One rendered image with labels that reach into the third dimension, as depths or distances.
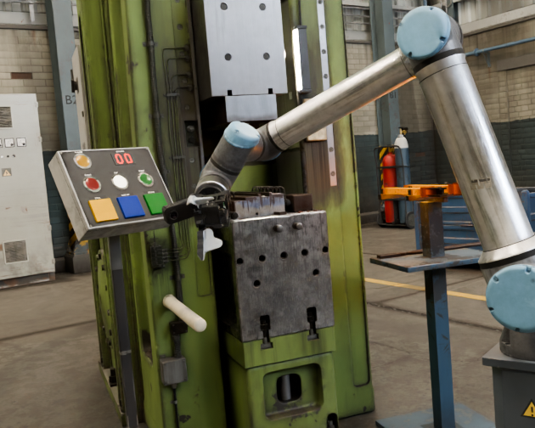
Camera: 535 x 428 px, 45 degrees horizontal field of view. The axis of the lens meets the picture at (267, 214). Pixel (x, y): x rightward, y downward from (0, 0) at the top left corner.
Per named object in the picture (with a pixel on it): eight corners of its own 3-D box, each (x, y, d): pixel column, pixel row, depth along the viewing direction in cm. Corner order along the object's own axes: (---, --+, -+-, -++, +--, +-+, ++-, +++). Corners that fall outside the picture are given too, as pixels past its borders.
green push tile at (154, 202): (171, 211, 211) (162, 192, 212) (152, 213, 205) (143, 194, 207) (168, 214, 212) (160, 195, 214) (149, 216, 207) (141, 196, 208)
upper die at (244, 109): (278, 119, 240) (275, 93, 239) (227, 122, 233) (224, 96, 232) (241, 128, 279) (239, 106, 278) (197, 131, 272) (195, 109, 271)
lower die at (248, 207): (285, 213, 243) (283, 191, 242) (235, 218, 236) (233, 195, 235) (249, 209, 282) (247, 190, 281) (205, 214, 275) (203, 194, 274)
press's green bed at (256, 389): (343, 442, 249) (334, 325, 246) (253, 466, 236) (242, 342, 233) (288, 398, 301) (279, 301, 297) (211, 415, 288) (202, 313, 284)
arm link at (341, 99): (460, 12, 159) (250, 134, 192) (448, 3, 148) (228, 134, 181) (480, 53, 158) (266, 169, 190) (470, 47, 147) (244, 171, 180)
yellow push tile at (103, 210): (119, 219, 196) (110, 197, 198) (97, 221, 191) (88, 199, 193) (116, 221, 197) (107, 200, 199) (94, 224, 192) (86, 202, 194)
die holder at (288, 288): (335, 325, 246) (326, 210, 242) (242, 342, 232) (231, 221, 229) (280, 301, 298) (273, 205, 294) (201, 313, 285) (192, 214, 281)
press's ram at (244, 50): (308, 92, 244) (300, -15, 241) (211, 96, 230) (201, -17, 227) (268, 105, 283) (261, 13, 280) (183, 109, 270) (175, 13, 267)
